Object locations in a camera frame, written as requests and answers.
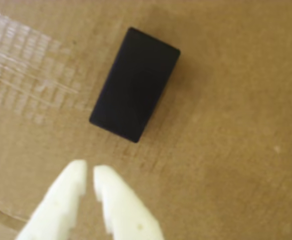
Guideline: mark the black rectangular block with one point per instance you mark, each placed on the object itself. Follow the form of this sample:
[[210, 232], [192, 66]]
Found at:
[[135, 85]]

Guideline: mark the clear packing tape strip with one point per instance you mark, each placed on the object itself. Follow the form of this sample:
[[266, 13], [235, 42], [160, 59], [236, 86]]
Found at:
[[23, 65]]

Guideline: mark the brown cardboard sheet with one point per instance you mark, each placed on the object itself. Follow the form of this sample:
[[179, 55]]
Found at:
[[235, 125]]

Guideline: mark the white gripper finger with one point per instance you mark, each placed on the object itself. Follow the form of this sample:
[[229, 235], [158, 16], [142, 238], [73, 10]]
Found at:
[[125, 210], [58, 205]]

